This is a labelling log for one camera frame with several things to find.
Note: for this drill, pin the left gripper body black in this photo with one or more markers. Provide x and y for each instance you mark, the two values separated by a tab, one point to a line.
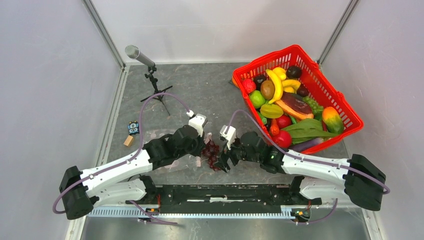
195	149

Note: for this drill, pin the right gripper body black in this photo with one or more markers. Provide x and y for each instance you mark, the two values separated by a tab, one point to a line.
239	151

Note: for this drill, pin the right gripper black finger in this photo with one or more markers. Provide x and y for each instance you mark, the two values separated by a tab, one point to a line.
234	159
222	161

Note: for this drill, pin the dark red grape bunch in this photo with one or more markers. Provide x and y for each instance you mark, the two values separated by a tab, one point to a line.
210	152

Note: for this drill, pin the clear zip top bag pink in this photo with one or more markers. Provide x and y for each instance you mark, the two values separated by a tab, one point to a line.
164	151

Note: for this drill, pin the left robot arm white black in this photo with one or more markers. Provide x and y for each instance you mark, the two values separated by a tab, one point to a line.
83	190

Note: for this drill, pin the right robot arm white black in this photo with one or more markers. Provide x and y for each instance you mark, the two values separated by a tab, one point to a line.
356	179

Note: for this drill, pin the orange carrot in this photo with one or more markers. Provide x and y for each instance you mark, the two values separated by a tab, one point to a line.
274	129

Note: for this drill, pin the red apple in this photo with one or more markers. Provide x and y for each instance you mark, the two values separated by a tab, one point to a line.
283	139

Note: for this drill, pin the black tripod stand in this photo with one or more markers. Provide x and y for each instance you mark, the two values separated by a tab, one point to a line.
154	82

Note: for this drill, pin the yellow star fruit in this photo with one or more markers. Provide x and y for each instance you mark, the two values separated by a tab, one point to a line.
271	111

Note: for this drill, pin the small blue robot toy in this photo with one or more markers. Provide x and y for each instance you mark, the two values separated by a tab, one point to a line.
133	128

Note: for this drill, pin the red tomato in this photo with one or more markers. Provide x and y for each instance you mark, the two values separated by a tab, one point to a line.
283	121

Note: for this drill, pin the green apple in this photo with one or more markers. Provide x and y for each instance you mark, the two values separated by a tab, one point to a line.
256	99

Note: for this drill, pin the small wooden block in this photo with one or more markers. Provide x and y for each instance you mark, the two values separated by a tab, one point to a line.
129	141

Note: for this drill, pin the purple eggplant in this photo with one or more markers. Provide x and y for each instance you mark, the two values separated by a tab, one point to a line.
302	146

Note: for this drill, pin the red strawberry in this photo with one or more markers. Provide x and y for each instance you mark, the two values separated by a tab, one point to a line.
248	85

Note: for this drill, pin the papaya slice orange brown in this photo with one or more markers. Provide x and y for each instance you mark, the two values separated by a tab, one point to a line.
294	106

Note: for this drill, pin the green leafy vegetable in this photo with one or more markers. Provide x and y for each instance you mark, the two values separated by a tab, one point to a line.
307	129

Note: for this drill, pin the dark mangosteen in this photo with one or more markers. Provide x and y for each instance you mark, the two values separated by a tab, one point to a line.
258	80

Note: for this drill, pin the yellow banana bunch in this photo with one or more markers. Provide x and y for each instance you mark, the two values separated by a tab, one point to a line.
280	80

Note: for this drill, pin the green grape bunch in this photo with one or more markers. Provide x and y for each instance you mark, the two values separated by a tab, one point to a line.
316	108

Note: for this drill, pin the dark plum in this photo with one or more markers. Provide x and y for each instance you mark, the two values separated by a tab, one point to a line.
293	72

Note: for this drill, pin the mango orange green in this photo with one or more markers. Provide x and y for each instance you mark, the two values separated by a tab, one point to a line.
332	120

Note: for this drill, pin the grey microphone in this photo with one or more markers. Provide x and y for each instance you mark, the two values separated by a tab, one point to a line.
134	53

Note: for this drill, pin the red plastic basket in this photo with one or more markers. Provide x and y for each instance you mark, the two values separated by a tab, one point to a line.
320	89

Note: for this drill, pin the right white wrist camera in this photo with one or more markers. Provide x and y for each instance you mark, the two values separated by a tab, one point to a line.
228	135

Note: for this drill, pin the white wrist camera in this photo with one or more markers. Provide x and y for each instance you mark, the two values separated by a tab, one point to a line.
198	122
228	135

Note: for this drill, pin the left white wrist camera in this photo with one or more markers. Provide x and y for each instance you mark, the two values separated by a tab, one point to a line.
198	122

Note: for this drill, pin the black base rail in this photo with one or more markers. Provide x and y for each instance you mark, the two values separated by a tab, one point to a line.
224	198

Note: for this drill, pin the orange plastic handle piece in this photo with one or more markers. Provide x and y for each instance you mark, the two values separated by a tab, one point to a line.
234	82

